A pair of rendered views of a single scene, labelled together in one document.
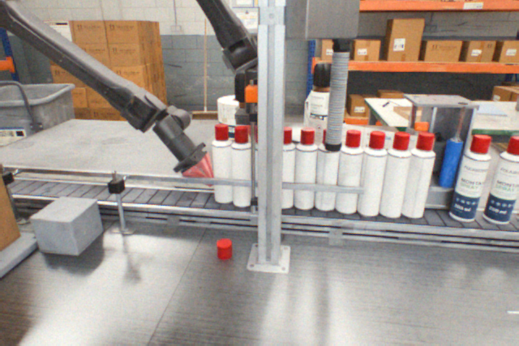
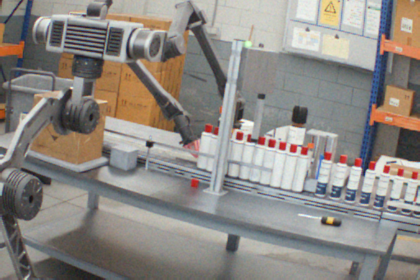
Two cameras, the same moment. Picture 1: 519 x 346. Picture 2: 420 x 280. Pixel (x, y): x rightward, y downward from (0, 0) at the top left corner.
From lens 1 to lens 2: 2.50 m
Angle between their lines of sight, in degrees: 17
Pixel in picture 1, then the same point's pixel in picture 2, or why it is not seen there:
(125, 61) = not seen: hidden behind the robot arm
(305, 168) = (245, 154)
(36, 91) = (48, 84)
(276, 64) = (230, 98)
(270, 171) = (222, 144)
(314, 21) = (246, 85)
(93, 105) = not seen: hidden behind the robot
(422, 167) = (300, 162)
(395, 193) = (286, 174)
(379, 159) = (280, 154)
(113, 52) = not seen: hidden behind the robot
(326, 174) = (256, 159)
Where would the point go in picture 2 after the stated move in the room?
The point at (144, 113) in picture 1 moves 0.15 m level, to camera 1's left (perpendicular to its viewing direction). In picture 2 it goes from (172, 110) to (142, 104)
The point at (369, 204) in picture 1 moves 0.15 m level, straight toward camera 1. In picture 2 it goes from (274, 179) to (256, 184)
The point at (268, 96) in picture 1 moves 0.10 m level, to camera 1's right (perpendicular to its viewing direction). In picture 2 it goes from (226, 110) to (249, 115)
